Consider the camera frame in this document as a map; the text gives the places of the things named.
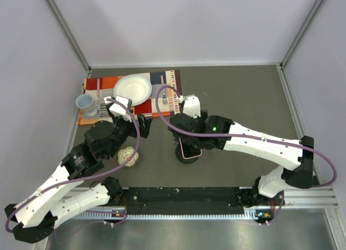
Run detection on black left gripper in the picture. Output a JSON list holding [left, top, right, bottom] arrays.
[[105, 105, 153, 160]]

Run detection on black phone pink case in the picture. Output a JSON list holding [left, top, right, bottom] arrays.
[[180, 143, 202, 160]]

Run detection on black phone stand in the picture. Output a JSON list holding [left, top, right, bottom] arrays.
[[175, 144, 202, 164]]

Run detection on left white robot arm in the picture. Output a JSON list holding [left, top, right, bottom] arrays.
[[4, 114, 152, 244]]

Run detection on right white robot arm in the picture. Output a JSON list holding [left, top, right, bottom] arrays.
[[168, 111, 314, 207]]

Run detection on white round plate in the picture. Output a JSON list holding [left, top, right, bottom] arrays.
[[113, 74, 152, 106]]

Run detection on light blue mug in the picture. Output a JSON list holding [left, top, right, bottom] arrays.
[[75, 94, 100, 116]]

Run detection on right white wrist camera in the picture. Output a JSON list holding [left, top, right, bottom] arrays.
[[178, 95, 201, 119]]

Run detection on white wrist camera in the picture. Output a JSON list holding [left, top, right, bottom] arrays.
[[103, 96, 133, 122], [178, 95, 201, 119]]

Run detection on pink handled fork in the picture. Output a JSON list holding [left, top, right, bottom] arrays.
[[161, 75, 168, 105]]

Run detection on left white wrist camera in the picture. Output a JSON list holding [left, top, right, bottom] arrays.
[[103, 96, 133, 122]]

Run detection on pink handled knife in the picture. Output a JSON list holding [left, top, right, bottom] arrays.
[[97, 78, 101, 102]]

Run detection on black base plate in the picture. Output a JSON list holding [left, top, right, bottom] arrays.
[[123, 187, 242, 213]]

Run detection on grey slotted cable duct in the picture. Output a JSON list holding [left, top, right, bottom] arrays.
[[72, 206, 274, 220]]

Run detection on left aluminium frame post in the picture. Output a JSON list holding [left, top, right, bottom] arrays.
[[45, 0, 91, 73]]

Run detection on aluminium frame post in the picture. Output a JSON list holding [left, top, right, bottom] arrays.
[[45, 0, 91, 73], [280, 0, 326, 70]]

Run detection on right aluminium frame post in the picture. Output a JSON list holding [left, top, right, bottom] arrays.
[[280, 0, 326, 70]]

